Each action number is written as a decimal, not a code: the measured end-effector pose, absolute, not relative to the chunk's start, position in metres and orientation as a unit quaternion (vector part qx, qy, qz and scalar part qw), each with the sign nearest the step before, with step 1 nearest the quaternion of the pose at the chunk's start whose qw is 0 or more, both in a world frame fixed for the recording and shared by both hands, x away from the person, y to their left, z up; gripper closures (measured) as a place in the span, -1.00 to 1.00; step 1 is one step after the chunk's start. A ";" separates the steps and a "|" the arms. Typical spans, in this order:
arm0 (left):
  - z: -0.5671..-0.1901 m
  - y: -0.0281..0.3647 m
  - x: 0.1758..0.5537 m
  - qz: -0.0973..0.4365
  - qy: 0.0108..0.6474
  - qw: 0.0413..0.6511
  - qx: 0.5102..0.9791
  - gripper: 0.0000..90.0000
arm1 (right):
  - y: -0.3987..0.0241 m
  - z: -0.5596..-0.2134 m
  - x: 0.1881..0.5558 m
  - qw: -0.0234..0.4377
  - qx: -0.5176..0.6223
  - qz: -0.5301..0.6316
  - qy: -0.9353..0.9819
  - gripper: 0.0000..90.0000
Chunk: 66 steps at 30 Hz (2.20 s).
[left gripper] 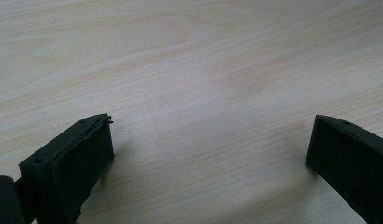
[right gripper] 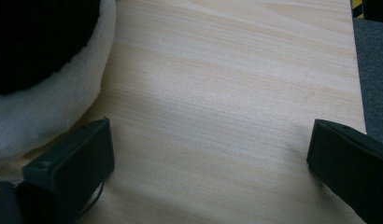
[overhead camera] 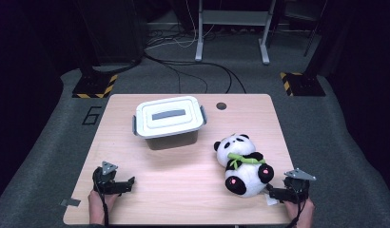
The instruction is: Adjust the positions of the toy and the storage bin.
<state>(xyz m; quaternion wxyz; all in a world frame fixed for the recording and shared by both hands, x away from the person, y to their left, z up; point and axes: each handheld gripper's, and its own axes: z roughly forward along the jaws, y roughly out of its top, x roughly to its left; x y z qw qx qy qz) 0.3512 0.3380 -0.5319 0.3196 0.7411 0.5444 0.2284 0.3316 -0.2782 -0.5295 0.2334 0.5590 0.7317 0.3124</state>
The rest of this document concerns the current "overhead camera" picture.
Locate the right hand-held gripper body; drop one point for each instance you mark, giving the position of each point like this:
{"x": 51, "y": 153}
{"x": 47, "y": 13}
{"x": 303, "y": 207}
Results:
{"x": 296, "y": 190}

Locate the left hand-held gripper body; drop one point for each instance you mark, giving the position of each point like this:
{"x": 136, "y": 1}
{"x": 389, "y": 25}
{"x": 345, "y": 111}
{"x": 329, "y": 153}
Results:
{"x": 106, "y": 185}

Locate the white metal stand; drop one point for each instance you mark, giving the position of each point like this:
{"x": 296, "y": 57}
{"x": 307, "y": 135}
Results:
{"x": 234, "y": 17}

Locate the clear plastic storage box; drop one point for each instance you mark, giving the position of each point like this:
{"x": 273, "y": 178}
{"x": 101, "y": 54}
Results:
{"x": 171, "y": 142}

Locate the dark metal stand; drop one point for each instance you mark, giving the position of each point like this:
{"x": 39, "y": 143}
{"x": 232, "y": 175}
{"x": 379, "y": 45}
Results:
{"x": 310, "y": 28}

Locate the white box lid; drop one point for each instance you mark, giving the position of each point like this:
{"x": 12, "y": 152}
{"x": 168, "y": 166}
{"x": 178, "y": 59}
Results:
{"x": 169, "y": 115}

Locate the person's right hand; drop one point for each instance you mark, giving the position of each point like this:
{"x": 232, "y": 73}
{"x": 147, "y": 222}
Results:
{"x": 305, "y": 213}

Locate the black yellow striped stand base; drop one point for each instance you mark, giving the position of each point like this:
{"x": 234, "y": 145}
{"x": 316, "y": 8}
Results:
{"x": 94, "y": 86}
{"x": 302, "y": 85}

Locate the panda plush toy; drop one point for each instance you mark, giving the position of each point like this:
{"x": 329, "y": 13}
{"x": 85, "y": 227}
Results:
{"x": 243, "y": 158}

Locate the grey tape strip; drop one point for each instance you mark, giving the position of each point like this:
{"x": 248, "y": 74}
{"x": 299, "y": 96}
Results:
{"x": 70, "y": 202}

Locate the person's left hand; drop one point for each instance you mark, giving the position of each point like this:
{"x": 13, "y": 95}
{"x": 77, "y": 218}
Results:
{"x": 96, "y": 205}

